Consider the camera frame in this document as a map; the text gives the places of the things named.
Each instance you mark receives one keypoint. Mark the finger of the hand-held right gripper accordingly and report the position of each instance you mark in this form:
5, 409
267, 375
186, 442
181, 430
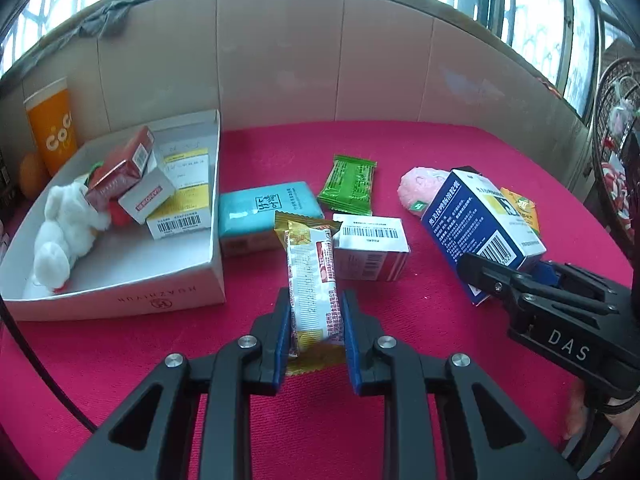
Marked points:
547, 274
492, 280

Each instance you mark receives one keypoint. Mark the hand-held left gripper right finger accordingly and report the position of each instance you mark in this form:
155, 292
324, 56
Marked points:
351, 345

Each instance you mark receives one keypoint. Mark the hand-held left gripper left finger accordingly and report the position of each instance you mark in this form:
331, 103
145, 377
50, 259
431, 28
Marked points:
281, 340

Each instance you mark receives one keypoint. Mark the blue white medicine box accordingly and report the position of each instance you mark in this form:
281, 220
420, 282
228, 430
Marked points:
475, 225

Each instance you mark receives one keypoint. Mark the white and gold snack bar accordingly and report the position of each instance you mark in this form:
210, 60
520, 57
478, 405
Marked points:
312, 280

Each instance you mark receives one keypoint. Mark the orange sachet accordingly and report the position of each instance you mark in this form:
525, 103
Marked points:
525, 210

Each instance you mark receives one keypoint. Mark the white box with red stripes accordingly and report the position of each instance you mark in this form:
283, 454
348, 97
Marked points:
370, 247

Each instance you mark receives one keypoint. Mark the pink plush toy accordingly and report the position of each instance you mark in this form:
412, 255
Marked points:
420, 185

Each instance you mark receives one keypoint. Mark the teal tissue pack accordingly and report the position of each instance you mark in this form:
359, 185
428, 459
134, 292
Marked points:
260, 210

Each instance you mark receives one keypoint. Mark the green snack packet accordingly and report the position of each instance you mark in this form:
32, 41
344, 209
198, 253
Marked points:
347, 185

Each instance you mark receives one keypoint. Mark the white cardboard box tray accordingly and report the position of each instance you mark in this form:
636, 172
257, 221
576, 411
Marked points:
130, 270

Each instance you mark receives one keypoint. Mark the yellow white medicine box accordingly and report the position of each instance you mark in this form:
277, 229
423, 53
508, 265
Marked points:
185, 195

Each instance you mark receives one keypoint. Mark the white box with red label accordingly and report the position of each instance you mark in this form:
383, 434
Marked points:
147, 200

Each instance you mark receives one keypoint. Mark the red cigarette box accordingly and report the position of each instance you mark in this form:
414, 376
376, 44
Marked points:
120, 165

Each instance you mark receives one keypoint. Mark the white plush toy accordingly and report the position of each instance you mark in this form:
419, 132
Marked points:
60, 225

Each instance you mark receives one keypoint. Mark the person's right hand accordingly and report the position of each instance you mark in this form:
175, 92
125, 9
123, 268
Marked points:
576, 415

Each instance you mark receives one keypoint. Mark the dark wicker chair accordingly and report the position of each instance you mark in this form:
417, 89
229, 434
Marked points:
600, 110

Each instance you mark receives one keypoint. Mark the window security grille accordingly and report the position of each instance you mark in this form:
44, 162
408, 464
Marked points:
530, 0

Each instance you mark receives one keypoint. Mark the orange fruit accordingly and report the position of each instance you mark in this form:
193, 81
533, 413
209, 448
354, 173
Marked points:
32, 175

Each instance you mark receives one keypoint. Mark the orange paper cup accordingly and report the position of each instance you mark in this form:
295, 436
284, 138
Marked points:
50, 130

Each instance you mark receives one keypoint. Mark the grey cloth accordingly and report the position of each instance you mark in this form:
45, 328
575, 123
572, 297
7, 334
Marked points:
110, 17

